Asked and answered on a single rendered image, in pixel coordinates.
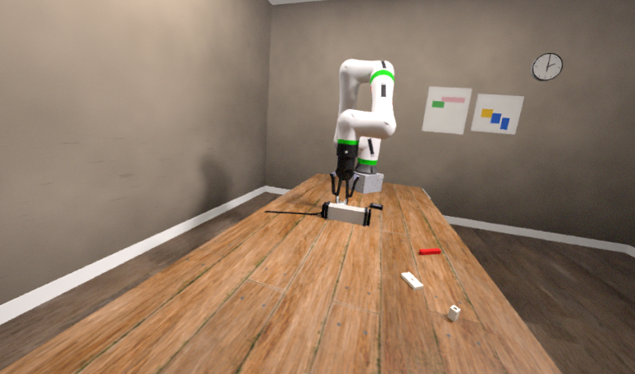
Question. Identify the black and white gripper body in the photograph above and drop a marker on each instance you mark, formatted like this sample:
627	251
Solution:
345	166

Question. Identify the red rectangular bar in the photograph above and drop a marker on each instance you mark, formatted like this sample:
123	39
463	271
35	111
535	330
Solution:
429	251

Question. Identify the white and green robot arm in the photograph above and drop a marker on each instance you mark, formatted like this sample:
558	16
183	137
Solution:
362	130

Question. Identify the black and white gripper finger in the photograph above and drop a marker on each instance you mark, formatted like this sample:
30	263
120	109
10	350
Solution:
356	177
333	174

